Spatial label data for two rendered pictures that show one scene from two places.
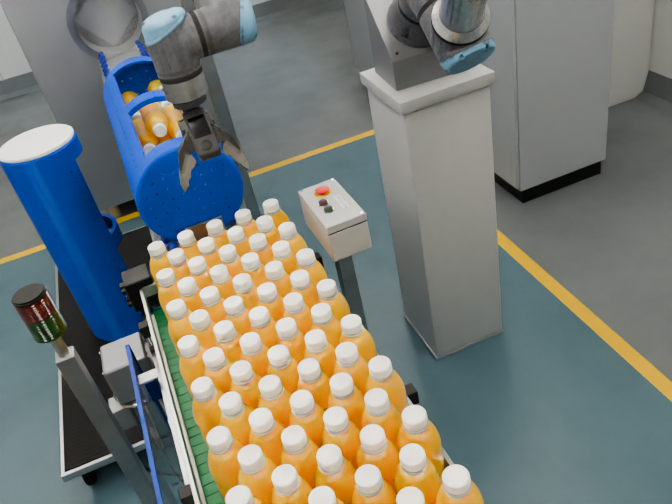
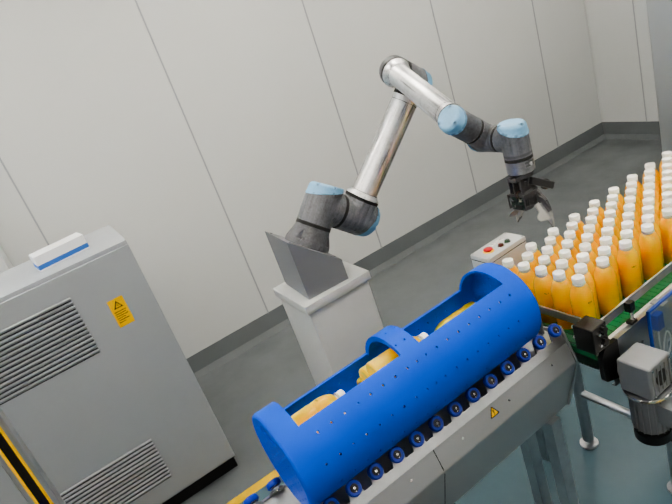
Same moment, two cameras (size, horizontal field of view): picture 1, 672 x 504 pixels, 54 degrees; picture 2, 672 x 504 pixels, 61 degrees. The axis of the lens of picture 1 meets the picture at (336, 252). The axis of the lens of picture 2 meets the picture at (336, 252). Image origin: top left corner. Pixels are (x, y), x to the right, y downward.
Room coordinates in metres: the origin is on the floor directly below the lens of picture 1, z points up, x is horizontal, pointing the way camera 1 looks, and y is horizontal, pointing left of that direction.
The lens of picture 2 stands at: (2.32, 1.83, 2.09)
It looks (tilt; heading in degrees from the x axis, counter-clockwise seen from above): 22 degrees down; 259
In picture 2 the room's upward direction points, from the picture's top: 20 degrees counter-clockwise
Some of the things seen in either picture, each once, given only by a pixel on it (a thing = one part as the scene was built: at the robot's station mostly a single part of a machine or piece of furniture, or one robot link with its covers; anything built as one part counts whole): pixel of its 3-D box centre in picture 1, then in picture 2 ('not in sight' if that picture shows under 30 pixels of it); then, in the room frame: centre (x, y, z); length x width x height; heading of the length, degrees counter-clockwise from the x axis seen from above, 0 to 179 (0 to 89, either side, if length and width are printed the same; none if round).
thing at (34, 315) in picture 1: (34, 305); not in sight; (1.03, 0.57, 1.23); 0.06 x 0.06 x 0.04
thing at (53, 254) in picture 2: not in sight; (59, 251); (3.03, -1.09, 1.48); 0.24 x 0.12 x 0.08; 21
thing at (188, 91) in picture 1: (183, 87); (521, 165); (1.34, 0.23, 1.46); 0.10 x 0.09 x 0.05; 105
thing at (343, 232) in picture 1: (333, 218); (500, 256); (1.36, -0.01, 1.05); 0.20 x 0.10 x 0.10; 15
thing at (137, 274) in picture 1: (144, 289); (590, 336); (1.39, 0.50, 0.95); 0.10 x 0.07 x 0.10; 105
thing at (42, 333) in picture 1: (45, 322); not in sight; (1.03, 0.57, 1.18); 0.06 x 0.06 x 0.05
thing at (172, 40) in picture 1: (172, 45); (514, 140); (1.34, 0.22, 1.55); 0.10 x 0.09 x 0.12; 104
